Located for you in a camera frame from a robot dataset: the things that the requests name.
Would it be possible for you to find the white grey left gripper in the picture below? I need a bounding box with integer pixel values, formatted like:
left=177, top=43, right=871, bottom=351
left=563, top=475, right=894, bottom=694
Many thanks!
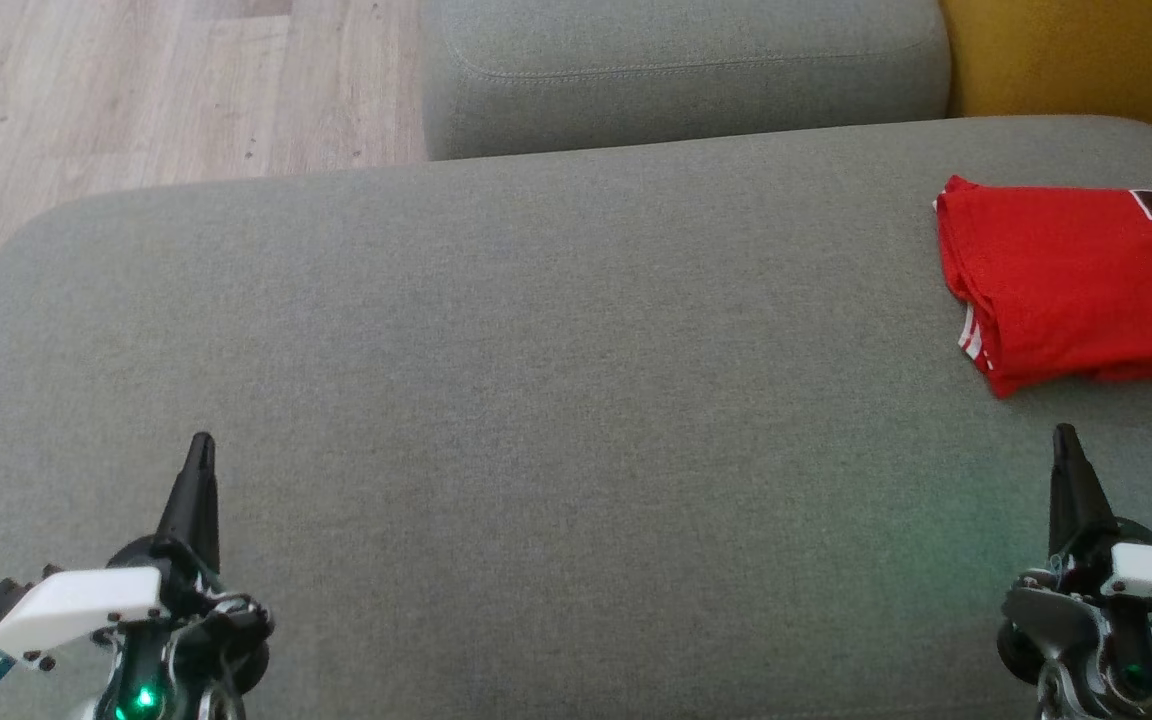
left=0, top=432, right=277, bottom=720

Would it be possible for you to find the red shirt with white sleeves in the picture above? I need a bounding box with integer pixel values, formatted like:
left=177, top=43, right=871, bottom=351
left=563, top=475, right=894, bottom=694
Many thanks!
left=934, top=174, right=1152, bottom=393

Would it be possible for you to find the long yellow sofa back cushion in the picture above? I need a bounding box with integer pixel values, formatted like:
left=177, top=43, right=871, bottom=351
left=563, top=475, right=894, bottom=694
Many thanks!
left=940, top=0, right=1152, bottom=167

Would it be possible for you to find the grey fabric sofa cushion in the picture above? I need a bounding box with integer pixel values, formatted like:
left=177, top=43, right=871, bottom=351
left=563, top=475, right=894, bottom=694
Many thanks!
left=420, top=0, right=953, bottom=162

